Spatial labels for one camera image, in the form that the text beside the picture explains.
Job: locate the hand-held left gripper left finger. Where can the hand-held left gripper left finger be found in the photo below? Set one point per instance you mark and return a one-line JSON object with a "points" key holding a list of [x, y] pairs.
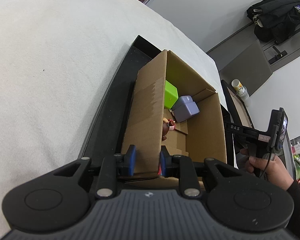
{"points": [[131, 160]]}

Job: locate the grey board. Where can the grey board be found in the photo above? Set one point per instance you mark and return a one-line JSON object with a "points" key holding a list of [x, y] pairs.
{"points": [[247, 67]]}

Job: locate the black tray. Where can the black tray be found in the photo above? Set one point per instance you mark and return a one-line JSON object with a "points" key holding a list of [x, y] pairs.
{"points": [[107, 120]]}

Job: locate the person's right hand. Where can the person's right hand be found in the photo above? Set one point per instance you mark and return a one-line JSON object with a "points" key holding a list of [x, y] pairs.
{"points": [[270, 168]]}

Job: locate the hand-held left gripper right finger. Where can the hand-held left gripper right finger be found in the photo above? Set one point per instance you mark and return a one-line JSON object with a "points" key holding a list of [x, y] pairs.
{"points": [[164, 161]]}

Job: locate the pile of black jackets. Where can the pile of black jackets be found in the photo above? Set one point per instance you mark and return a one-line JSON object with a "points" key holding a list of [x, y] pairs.
{"points": [[277, 17]]}

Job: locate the brown cardboard box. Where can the brown cardboard box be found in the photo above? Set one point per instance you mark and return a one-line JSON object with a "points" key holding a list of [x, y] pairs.
{"points": [[145, 105]]}

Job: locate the black framed board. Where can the black framed board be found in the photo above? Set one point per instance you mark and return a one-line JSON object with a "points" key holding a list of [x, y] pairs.
{"points": [[236, 105]]}

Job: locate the white plastic bottle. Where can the white plastic bottle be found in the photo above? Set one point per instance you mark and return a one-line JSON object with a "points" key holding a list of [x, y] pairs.
{"points": [[241, 91]]}

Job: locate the beige and lavender block toy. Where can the beige and lavender block toy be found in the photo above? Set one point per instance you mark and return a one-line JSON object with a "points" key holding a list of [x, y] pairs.
{"points": [[186, 110]]}

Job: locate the green plastic cube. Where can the green plastic cube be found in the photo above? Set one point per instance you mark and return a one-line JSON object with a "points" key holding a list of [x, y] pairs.
{"points": [[170, 93]]}

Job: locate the brown-haired girl figurine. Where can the brown-haired girl figurine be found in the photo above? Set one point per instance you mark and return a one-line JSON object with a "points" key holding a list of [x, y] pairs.
{"points": [[168, 127]]}

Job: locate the black t-shaped bracket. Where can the black t-shaped bracket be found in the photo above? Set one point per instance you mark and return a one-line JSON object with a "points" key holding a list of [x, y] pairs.
{"points": [[277, 55]]}

